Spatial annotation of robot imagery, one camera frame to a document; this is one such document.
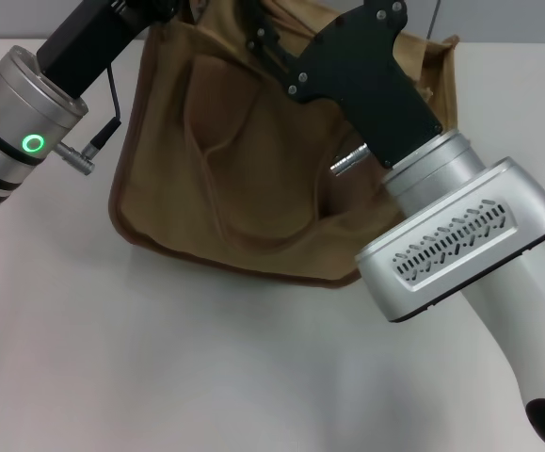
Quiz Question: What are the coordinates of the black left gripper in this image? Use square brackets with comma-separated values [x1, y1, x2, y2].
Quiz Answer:
[35, 0, 182, 101]

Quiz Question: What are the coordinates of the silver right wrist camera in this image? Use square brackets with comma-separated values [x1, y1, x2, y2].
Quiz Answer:
[354, 155, 545, 325]

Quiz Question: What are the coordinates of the left arm silver cable connector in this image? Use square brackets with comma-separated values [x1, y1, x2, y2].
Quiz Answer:
[54, 65, 123, 176]

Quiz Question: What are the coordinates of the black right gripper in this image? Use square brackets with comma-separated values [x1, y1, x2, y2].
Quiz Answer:
[245, 0, 444, 170]

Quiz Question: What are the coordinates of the right arm silver cable connector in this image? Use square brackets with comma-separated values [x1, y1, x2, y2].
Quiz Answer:
[329, 144, 373, 179]

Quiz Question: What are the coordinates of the khaki canvas food bag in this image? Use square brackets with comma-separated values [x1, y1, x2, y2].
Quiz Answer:
[108, 0, 461, 288]

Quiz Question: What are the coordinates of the arm silver cable connector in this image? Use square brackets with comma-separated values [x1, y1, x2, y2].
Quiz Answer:
[54, 65, 123, 176]
[329, 144, 373, 179]

